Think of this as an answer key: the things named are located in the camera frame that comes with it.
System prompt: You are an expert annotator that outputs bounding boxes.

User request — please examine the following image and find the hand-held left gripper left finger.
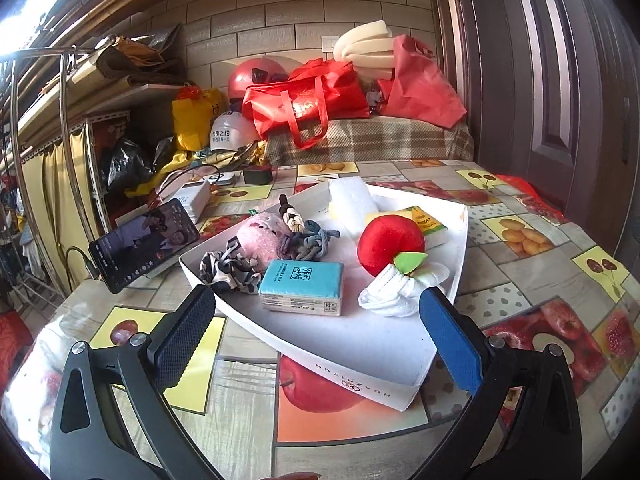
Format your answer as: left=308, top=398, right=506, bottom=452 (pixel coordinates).
left=49, top=284, right=226, bottom=480

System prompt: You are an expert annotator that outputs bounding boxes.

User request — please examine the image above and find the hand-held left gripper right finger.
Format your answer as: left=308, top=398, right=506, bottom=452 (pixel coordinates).
left=415, top=287, right=583, bottom=480

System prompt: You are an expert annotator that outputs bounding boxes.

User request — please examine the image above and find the white sock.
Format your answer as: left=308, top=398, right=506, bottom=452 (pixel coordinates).
left=357, top=261, right=451, bottom=318

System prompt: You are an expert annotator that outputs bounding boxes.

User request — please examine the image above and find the black white patterned scrunchie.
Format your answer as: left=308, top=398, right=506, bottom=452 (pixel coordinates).
left=200, top=236, right=262, bottom=294

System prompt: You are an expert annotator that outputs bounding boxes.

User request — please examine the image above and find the white cardboard box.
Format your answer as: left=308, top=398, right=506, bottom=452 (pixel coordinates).
left=178, top=178, right=469, bottom=412

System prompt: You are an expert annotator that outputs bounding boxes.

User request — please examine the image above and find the red apple plush toy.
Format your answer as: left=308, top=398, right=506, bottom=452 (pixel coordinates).
left=356, top=214, right=430, bottom=277

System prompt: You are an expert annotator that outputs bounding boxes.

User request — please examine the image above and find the pink plush toy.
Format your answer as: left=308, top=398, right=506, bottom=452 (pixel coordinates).
left=236, top=212, right=293, bottom=266

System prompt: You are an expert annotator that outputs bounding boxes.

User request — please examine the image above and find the blue tissue pack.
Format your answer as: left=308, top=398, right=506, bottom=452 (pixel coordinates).
left=258, top=259, right=346, bottom=317

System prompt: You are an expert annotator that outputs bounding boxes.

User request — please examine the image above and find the grey blue knotted rope toy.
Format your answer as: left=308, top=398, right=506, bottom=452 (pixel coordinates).
left=291, top=220, right=341, bottom=262

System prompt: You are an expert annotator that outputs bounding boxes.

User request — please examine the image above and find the braided beige black scrunchie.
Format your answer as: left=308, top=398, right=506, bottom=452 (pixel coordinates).
left=278, top=194, right=307, bottom=233

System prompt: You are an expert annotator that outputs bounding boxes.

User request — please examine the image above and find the white foam block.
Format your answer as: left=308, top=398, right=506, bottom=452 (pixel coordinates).
left=327, top=176, right=378, bottom=221

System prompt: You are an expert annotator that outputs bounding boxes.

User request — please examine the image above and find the fruit print tablecloth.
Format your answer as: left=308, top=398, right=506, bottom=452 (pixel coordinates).
left=0, top=157, right=640, bottom=480

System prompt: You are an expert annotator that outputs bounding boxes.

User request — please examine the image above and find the black smartphone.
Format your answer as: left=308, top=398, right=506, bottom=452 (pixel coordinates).
left=89, top=198, right=201, bottom=294

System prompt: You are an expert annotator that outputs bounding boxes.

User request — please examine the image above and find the white power bank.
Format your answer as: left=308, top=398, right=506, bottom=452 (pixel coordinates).
left=155, top=181, right=212, bottom=225

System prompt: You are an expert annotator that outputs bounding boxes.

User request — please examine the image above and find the white round charging pad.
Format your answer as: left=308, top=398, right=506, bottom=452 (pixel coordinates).
left=197, top=172, right=240, bottom=190

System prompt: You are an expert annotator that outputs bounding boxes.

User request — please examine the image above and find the red printed plastic bag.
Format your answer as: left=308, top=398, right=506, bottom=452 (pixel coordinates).
left=492, top=174, right=568, bottom=223

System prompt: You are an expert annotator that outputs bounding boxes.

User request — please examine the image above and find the red patterned cloth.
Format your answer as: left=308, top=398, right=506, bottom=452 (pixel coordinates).
left=0, top=310, right=33, bottom=386

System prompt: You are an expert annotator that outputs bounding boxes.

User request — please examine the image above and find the black charger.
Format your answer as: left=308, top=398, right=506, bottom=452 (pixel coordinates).
left=242, top=165, right=274, bottom=186

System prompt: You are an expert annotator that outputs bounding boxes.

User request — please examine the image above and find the black plastic bag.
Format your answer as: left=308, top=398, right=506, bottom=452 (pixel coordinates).
left=100, top=135, right=153, bottom=193

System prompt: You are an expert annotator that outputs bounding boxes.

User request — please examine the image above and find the yellow curtain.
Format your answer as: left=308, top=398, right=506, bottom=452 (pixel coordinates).
left=20, top=130, right=108, bottom=291

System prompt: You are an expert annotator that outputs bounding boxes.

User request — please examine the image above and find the plaid blanket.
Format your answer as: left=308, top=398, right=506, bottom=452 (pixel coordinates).
left=263, top=115, right=475, bottom=167

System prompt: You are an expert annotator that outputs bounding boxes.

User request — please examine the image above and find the white helmet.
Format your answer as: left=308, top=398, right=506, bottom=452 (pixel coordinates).
left=209, top=110, right=258, bottom=152

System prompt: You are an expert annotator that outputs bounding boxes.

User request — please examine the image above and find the yellow plastic bag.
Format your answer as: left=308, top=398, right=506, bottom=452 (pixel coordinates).
left=172, top=85, right=226, bottom=152

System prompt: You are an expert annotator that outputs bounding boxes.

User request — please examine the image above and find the metal rack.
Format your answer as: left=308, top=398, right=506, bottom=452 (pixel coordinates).
left=0, top=45, right=131, bottom=301

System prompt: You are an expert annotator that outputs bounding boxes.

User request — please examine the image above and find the grey panelled door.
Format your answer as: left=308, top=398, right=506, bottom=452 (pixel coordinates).
left=425, top=0, right=640, bottom=261

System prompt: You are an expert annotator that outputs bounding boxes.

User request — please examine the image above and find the red tote bag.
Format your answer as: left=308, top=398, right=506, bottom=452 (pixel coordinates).
left=242, top=58, right=372, bottom=150

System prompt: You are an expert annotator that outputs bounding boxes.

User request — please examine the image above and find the pink helmet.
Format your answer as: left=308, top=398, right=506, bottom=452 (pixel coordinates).
left=227, top=57, right=288, bottom=111

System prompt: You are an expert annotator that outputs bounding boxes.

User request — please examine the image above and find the cardboard pile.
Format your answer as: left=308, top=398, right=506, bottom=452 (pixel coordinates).
left=65, top=22, right=188, bottom=101

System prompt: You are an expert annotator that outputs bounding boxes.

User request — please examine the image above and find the white foam roll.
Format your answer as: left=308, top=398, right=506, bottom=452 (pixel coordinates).
left=332, top=19, right=401, bottom=81

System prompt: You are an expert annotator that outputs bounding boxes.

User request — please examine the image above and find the black cable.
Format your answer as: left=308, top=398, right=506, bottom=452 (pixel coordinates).
left=65, top=246, right=101, bottom=281

